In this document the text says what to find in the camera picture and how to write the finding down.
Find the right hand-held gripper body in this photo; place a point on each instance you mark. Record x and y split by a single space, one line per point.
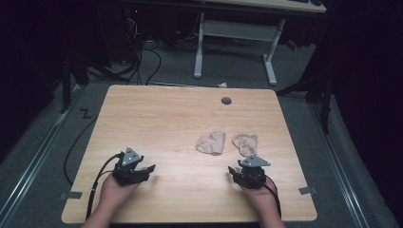
252 172

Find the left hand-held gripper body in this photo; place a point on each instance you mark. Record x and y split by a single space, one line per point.
127 164

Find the beige sock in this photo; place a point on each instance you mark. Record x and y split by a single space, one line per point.
211 143
245 144

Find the person's right hand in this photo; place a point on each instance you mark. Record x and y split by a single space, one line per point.
260 198

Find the person's left hand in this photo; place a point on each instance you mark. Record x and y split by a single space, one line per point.
114 193

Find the grey tape piece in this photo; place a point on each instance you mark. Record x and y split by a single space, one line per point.
71 195
307 190

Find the crumpled white paper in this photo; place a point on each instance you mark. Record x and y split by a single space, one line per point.
222 85

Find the black metal stand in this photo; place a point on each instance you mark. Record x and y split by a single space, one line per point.
66 85
320 91

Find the small red object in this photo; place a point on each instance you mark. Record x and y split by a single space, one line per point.
292 45

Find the white metal desk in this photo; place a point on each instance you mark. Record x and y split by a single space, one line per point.
236 30

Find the metal floor rail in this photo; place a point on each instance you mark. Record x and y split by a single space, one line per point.
34 158
339 171

